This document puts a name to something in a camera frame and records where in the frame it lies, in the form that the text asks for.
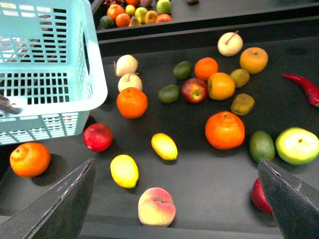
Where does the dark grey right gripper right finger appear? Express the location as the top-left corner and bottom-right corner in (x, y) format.
(258, 160), (319, 239)

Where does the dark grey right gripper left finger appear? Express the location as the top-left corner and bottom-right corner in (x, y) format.
(0, 159), (96, 239)

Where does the yellow lemon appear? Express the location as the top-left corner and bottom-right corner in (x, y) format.
(151, 133), (178, 161)
(110, 154), (139, 189)

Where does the large light blue basket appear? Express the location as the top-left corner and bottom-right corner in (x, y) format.
(0, 0), (108, 145)

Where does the red apple front edge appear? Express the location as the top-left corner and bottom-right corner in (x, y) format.
(251, 178), (273, 216)

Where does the bright green apple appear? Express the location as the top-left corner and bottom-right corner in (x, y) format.
(275, 127), (319, 165)

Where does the orange at left edge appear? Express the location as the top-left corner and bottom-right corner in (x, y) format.
(9, 142), (51, 178)

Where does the green avocado front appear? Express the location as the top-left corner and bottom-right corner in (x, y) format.
(249, 130), (276, 163)

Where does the pink yellow peach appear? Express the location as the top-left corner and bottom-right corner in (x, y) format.
(138, 187), (176, 227)

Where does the large orange front centre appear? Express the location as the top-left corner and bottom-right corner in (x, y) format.
(205, 111), (245, 150)

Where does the large orange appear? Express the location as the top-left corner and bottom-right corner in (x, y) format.
(205, 111), (245, 150)
(117, 87), (148, 120)

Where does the kiwi lower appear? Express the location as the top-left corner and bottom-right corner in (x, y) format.
(231, 94), (255, 116)

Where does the kiwi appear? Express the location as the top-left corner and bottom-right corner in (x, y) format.
(230, 69), (250, 88)
(231, 94), (255, 116)

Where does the red chili pepper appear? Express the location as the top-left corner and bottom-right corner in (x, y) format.
(283, 74), (319, 108)

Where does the large orange left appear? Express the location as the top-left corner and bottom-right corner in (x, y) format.
(117, 87), (148, 120)

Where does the kiwi upper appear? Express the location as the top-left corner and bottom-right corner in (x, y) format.
(230, 69), (250, 88)

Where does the yellow orange apple centre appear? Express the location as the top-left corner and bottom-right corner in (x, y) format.
(207, 72), (235, 101)

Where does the black front display tray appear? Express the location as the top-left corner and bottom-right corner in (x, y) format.
(0, 16), (319, 239)

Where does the golden apple right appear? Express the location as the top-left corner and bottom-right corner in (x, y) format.
(239, 47), (269, 74)

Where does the white pear lower left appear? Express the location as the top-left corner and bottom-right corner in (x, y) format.
(118, 73), (143, 92)

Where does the red apple centre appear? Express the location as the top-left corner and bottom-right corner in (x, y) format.
(181, 78), (208, 104)

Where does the small orange centre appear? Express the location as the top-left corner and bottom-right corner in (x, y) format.
(194, 57), (219, 82)

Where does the green lime lower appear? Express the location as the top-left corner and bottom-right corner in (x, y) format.
(158, 84), (181, 104)

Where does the green lime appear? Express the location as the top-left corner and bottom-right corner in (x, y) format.
(173, 61), (193, 80)
(158, 84), (181, 104)

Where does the white pear upper left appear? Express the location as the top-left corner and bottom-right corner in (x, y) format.
(114, 55), (138, 77)

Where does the white pear with stem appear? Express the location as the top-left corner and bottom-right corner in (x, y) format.
(217, 31), (243, 57)

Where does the green lime upper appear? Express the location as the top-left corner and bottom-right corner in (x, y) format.
(173, 61), (193, 80)

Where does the far green apple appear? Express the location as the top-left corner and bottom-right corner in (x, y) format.
(156, 0), (172, 14)

